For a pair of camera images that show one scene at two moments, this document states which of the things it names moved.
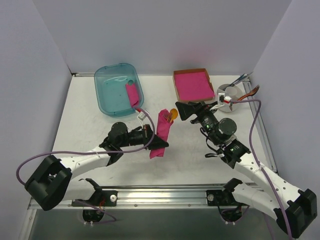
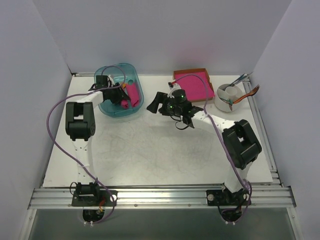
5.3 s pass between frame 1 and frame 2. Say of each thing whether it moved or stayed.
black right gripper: moved
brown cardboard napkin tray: stayed
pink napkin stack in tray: stayed
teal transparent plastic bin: stayed
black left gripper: moved
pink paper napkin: moved
